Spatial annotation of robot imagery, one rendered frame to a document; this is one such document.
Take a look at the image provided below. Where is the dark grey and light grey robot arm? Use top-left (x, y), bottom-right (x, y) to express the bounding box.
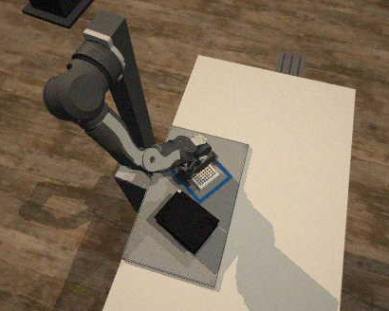
top-left (43, 29), bottom-right (212, 174)

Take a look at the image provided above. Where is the blue tape outline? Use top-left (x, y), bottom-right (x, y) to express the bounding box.
top-left (170, 160), bottom-right (232, 205)

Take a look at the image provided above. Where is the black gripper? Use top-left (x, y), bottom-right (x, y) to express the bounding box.
top-left (177, 151), bottom-right (218, 186)

